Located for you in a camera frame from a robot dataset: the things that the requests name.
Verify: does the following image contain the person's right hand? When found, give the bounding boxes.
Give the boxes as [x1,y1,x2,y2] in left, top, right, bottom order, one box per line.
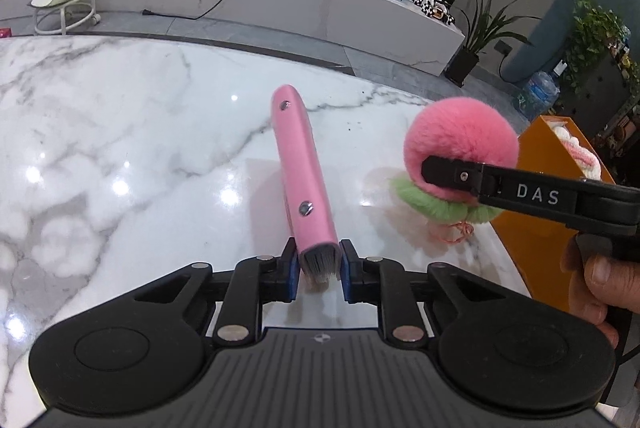
[565,238,627,350]

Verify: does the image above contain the green vine plant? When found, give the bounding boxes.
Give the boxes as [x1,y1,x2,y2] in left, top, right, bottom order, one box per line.
[565,0,631,94]

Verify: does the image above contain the pink fluffy peach plush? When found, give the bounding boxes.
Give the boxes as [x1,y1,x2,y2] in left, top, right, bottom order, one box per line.
[389,97,521,245]

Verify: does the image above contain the orange cardboard box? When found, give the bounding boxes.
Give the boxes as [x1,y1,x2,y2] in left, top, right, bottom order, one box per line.
[497,115,617,315]

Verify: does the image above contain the pink wallet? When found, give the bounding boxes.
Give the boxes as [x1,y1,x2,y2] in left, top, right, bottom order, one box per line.
[271,84,337,291]

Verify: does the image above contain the dark cabinet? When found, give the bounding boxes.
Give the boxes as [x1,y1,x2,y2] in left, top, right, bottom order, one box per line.
[585,53,640,189]

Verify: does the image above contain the black white checkered items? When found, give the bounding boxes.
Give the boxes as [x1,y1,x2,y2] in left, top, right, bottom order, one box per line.
[407,0,456,25]

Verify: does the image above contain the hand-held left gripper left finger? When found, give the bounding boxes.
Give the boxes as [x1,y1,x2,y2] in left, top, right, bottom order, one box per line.
[132,238,302,349]

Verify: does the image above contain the long-leaf plant in black pot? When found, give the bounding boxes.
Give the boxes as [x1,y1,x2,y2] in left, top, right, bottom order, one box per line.
[445,0,543,86]

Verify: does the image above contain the cream crochet doll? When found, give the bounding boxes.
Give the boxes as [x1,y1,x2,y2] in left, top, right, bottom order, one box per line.
[545,118,603,181]

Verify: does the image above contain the large blue water bottle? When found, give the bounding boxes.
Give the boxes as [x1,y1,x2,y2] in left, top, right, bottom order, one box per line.
[517,70,560,119]

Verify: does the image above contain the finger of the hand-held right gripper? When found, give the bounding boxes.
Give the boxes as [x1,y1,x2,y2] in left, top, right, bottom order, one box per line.
[421,156,501,205]

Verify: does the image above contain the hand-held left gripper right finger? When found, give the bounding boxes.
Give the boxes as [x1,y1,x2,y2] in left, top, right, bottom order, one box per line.
[339,238,501,349]

